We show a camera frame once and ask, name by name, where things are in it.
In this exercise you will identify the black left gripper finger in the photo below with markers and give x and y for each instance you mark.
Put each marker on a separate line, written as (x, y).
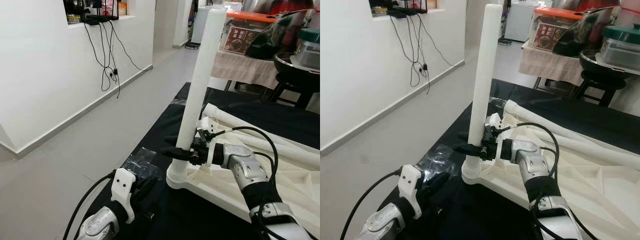
(148, 185)
(438, 181)

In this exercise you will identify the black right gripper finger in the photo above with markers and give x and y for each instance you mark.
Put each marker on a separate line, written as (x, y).
(177, 154)
(467, 149)
(173, 141)
(464, 136)

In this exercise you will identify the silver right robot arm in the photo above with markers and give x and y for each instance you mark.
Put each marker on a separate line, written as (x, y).
(245, 167)
(532, 165)

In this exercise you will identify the white plastic children table top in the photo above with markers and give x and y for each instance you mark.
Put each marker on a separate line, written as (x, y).
(280, 200)
(590, 195)

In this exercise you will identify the clear tape patch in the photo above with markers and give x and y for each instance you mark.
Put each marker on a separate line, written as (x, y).
(142, 160)
(440, 157)
(177, 101)
(496, 102)

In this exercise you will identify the black tablecloth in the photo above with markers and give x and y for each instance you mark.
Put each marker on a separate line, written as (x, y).
(475, 220)
(175, 220)

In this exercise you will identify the beige cloth covered side table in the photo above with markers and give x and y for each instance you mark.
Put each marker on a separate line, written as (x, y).
(245, 67)
(550, 65)

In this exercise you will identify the black round stool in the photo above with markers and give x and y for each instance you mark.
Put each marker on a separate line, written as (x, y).
(600, 82)
(296, 86)

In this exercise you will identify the white fridge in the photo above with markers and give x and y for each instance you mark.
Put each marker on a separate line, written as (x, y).
(520, 20)
(202, 25)

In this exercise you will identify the orange lid storage box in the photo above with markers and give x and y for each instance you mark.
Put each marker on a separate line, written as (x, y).
(550, 31)
(242, 35)

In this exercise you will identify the black bag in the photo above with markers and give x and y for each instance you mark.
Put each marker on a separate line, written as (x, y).
(277, 36)
(582, 32)

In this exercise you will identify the black electronic device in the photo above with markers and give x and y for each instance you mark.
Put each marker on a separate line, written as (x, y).
(400, 10)
(95, 17)

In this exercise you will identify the clear container green lid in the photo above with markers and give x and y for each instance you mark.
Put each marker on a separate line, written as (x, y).
(622, 46)
(310, 49)

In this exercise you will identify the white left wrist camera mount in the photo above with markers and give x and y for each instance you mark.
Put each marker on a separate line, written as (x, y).
(122, 187)
(410, 186)

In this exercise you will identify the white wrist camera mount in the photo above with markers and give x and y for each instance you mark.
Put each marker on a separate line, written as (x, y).
(207, 126)
(410, 186)
(122, 187)
(493, 121)

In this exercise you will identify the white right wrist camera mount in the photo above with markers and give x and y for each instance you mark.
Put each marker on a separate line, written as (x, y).
(207, 126)
(493, 121)

